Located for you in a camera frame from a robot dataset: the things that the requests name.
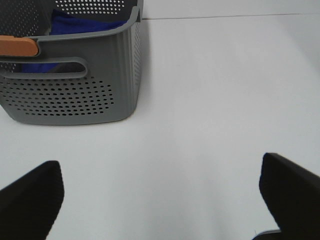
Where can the wooden basket handle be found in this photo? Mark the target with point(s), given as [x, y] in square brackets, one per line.
[11, 46]

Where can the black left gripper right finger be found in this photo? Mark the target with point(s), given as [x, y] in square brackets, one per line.
[292, 196]

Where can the grey perforated plastic basket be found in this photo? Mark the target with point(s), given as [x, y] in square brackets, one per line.
[106, 85]

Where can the blue towel in basket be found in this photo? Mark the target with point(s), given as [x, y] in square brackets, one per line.
[64, 24]

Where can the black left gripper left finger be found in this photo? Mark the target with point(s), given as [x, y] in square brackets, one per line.
[30, 205]

